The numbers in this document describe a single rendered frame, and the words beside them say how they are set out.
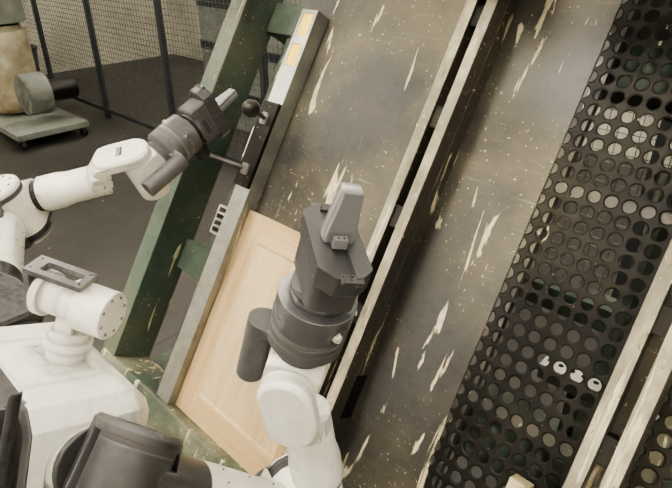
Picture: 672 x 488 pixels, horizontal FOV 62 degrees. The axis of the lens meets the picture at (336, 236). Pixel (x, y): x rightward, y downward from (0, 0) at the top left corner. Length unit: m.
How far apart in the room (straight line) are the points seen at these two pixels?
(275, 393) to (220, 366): 0.66
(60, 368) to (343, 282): 0.46
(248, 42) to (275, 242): 0.55
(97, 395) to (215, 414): 0.55
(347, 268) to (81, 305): 0.39
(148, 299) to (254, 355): 0.88
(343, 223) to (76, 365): 0.46
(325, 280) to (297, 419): 0.21
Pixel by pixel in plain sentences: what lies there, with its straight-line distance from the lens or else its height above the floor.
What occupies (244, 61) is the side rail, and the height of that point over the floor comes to 1.57.
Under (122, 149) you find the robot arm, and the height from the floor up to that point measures 1.49.
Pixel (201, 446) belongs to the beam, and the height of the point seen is 0.90.
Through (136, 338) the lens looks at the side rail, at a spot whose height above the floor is 0.93.
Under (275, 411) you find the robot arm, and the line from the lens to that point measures 0.66.
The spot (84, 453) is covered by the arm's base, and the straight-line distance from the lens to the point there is 0.75.
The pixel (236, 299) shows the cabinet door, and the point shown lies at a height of 1.14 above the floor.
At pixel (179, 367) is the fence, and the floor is 0.98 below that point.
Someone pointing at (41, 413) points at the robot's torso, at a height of 1.37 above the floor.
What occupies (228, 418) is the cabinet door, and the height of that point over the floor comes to 0.94.
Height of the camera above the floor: 1.85
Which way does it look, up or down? 29 degrees down
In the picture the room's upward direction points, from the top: straight up
